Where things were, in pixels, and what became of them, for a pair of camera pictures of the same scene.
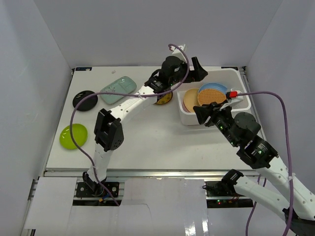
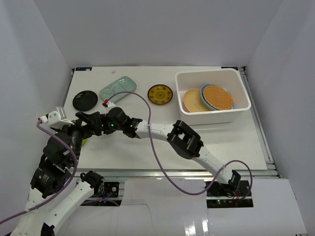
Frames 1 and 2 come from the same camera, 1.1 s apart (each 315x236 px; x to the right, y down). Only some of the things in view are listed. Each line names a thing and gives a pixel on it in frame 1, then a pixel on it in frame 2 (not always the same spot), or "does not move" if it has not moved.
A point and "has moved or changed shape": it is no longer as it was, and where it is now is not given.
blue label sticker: (83, 69) does not move
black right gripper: (212, 110) -> (105, 118)
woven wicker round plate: (207, 96) has moved or changed shape
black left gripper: (191, 71) -> (74, 134)
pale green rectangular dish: (125, 84) does not move
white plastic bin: (232, 77) does not move
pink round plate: (184, 106) does not move
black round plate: (88, 104) does not move
